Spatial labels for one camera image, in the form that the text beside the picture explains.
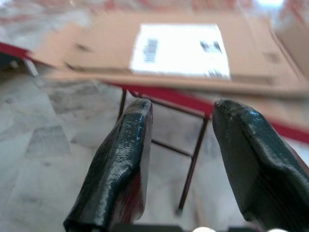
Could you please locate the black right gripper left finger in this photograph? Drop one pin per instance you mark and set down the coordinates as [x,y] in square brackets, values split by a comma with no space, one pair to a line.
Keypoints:
[116,174]

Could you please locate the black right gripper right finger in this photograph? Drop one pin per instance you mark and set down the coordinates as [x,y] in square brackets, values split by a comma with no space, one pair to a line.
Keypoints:
[260,174]

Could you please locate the red-rimmed folding table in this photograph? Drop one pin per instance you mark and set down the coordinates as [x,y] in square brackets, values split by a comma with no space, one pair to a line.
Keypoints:
[173,96]

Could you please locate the flat plain cardboard sheet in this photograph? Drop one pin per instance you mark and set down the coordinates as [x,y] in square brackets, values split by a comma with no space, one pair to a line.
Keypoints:
[46,55]

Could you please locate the cardboard box with white label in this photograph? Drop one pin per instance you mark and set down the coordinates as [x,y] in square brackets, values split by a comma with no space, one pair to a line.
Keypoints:
[181,48]

